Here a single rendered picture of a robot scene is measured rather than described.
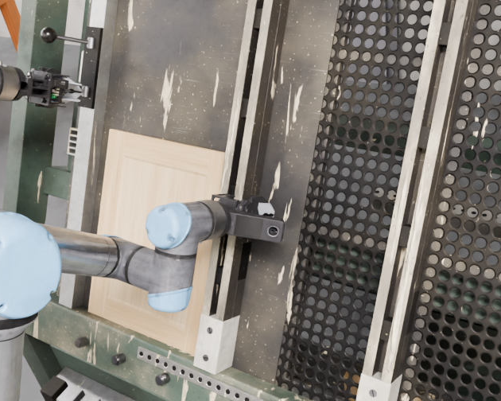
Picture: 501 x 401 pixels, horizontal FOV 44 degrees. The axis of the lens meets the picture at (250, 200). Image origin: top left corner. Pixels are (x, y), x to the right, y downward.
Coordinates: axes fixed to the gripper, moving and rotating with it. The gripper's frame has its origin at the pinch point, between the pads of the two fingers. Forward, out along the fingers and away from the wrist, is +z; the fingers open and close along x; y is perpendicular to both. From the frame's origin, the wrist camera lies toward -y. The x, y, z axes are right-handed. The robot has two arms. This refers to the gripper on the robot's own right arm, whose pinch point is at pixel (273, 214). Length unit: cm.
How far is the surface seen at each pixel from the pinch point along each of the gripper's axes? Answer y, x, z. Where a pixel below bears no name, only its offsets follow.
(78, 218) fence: 55, 14, -2
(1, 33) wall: 498, -50, 296
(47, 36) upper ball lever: 60, -31, -14
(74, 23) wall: 389, -66, 290
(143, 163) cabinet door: 38.1, -4.0, 0.3
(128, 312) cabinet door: 36.4, 33.9, 0.1
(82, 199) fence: 55, 9, -2
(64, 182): 70, 7, 5
